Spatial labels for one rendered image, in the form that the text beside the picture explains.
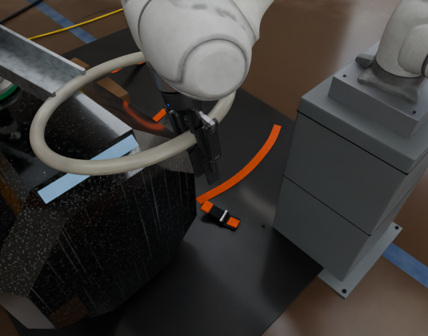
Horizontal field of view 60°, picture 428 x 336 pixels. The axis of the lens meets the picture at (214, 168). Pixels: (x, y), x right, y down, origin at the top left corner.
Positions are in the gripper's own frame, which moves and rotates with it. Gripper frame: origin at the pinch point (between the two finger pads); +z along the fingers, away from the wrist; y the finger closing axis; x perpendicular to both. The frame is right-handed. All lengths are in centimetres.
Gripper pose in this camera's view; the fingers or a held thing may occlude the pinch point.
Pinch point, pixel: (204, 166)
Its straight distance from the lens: 78.8
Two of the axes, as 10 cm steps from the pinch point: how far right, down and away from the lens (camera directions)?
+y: -6.9, -3.8, 6.2
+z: 1.9, 7.3, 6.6
